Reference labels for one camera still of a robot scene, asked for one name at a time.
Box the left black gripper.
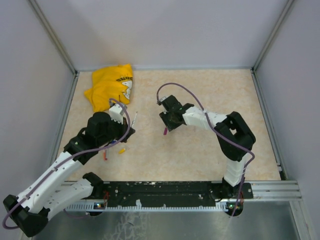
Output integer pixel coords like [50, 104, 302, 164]
[97, 115, 135, 147]

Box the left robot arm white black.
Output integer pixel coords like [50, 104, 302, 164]
[2, 112, 135, 237]

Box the white pen yellow tip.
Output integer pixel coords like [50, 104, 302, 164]
[131, 111, 138, 128]

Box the aluminium frame side rail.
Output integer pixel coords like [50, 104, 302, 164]
[250, 68, 288, 181]

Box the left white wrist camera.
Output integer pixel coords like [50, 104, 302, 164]
[108, 103, 127, 124]

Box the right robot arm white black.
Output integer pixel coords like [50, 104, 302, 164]
[157, 95, 256, 199]

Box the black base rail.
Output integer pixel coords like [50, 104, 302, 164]
[85, 181, 239, 208]

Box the yellow folded shirt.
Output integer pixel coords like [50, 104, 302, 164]
[84, 64, 134, 112]

